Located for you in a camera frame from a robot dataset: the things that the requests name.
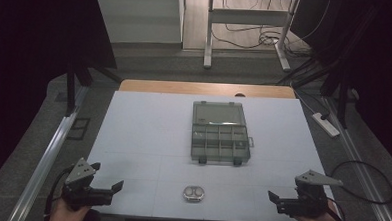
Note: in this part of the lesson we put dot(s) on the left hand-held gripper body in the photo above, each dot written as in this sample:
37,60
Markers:
80,194

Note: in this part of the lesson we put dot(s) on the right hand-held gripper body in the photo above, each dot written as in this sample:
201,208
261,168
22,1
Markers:
308,202

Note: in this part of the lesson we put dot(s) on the person's left hand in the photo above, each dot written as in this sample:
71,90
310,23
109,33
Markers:
66,215

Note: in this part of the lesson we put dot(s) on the dark floor socket cover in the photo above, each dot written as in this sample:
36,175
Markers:
79,128

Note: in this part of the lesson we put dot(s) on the white table mat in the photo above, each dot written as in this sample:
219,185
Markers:
149,138

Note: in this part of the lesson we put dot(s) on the small silver oval case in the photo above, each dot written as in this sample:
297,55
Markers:
193,193

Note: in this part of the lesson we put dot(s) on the black metal stand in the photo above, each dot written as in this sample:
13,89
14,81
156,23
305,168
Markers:
70,91
343,100

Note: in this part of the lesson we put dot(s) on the white power strip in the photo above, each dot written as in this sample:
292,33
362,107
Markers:
325,124

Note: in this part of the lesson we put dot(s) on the clear plastic compartment box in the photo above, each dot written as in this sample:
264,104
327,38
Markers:
219,138

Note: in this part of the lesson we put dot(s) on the white cabinet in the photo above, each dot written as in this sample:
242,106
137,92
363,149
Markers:
138,18

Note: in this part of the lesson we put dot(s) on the aluminium rail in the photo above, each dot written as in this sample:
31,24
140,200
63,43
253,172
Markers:
365,171
48,157

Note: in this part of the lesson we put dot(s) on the white desk frame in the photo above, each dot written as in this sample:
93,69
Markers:
248,16

